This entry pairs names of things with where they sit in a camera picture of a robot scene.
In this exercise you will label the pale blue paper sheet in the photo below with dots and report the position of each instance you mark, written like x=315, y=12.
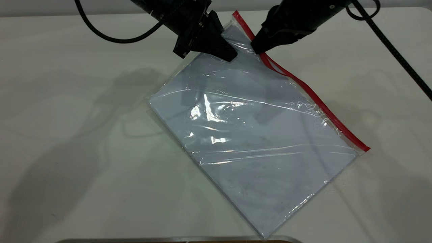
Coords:
x=263, y=158

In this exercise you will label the clear zip bag red zipper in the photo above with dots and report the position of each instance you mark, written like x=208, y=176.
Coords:
x=256, y=141

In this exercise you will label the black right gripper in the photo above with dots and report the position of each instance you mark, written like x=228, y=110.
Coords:
x=297, y=17

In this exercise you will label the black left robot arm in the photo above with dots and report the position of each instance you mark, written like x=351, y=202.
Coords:
x=145, y=3

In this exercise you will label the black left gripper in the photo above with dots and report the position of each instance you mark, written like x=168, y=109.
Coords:
x=189, y=23

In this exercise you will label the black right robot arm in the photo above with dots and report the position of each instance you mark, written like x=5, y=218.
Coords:
x=337, y=6

